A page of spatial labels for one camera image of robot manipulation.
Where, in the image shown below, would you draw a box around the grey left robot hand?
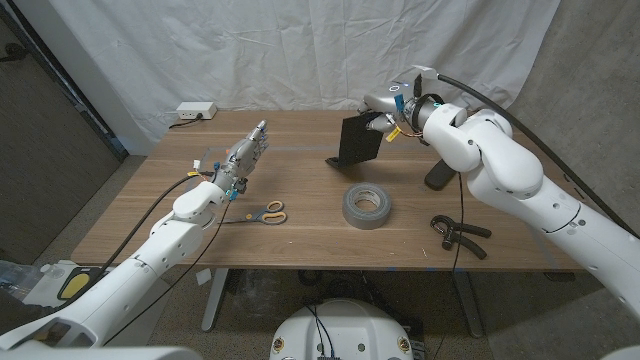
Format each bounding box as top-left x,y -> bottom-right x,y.
214,118 -> 270,194

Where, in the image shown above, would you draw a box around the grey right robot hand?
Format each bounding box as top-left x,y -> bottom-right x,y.
357,82 -> 419,134

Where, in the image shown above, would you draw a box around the white power strip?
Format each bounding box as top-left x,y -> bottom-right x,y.
176,101 -> 218,121

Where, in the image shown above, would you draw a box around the black oblong pouch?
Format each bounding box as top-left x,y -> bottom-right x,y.
424,158 -> 459,192

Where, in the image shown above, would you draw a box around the white backdrop cloth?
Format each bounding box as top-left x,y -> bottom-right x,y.
47,0 -> 564,156

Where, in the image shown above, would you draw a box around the grey table leg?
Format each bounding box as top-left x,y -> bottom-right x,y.
452,271 -> 485,340
201,268 -> 230,333

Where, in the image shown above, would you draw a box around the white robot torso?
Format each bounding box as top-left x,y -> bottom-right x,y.
269,298 -> 415,360

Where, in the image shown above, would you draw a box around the dark partition panel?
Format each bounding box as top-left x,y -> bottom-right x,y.
0,4 -> 129,266

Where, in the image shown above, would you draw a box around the yellow and black floor pedal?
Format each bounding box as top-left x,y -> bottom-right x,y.
57,266 -> 104,301

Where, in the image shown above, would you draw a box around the clear plastic bag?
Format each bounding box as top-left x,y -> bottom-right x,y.
0,259 -> 51,304

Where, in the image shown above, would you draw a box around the scissors with orange grey handles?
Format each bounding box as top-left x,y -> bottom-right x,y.
218,200 -> 288,226

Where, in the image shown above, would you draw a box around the black power strip cord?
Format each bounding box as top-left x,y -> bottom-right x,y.
168,114 -> 204,130

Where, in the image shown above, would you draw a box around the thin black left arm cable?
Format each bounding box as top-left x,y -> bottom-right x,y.
102,198 -> 234,347

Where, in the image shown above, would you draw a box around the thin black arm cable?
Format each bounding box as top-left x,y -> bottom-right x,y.
432,172 -> 466,360
102,198 -> 234,347

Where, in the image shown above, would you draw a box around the grey duct tape roll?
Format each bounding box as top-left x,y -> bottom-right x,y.
341,182 -> 393,231

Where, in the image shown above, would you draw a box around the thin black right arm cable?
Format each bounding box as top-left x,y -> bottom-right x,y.
432,172 -> 466,360

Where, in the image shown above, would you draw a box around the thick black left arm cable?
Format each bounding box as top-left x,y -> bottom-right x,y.
62,172 -> 199,307

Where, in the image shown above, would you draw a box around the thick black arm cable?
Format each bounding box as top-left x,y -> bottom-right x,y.
62,172 -> 199,307
437,73 -> 640,240

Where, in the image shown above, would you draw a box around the black floor cable bundle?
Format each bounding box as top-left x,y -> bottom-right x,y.
298,269 -> 401,314

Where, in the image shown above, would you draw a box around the black tripod mount clamp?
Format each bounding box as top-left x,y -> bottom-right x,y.
429,214 -> 493,261

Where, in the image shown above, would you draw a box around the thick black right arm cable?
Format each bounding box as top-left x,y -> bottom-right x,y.
437,73 -> 640,240

